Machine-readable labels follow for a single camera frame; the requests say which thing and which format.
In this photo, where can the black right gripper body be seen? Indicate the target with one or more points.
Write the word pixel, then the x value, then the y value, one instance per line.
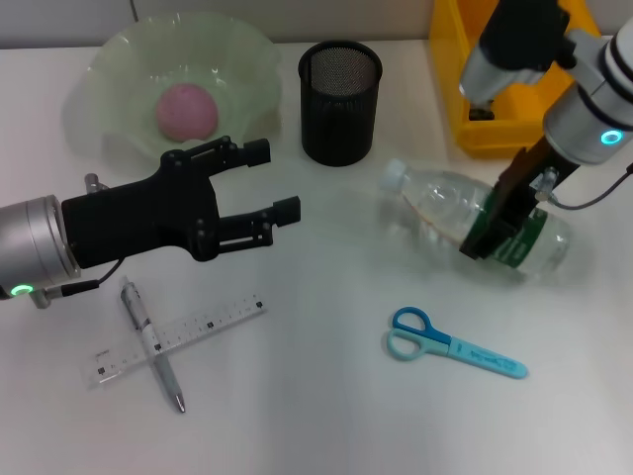
pixel 524 198

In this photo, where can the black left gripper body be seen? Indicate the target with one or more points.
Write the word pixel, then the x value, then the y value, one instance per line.
pixel 138 218

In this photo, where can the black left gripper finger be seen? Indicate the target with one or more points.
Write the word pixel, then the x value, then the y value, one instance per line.
pixel 257 152
pixel 288 209

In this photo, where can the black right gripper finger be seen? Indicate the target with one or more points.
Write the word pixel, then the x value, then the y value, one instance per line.
pixel 489 242

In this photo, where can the clear green-label water bottle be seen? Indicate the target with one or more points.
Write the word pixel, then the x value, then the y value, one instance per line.
pixel 445 208

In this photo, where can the pink peach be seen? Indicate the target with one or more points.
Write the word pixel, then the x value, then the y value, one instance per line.
pixel 187 113

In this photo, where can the blue scissors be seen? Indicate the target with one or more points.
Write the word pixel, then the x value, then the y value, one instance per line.
pixel 470 351

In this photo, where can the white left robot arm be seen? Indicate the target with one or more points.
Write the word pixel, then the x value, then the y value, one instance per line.
pixel 29 242

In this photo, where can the black mesh pen holder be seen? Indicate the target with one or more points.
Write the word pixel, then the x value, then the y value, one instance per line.
pixel 338 114

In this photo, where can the clear plastic ruler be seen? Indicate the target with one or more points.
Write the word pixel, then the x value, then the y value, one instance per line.
pixel 212 324

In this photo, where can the pale green glass fruit plate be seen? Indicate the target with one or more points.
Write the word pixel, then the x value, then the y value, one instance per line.
pixel 123 84

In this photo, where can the silver pen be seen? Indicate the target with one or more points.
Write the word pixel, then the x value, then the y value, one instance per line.
pixel 165 376

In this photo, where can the yellow plastic bin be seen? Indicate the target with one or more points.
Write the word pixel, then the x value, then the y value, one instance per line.
pixel 514 131

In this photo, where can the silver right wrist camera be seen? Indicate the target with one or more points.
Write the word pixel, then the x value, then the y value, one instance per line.
pixel 519 39

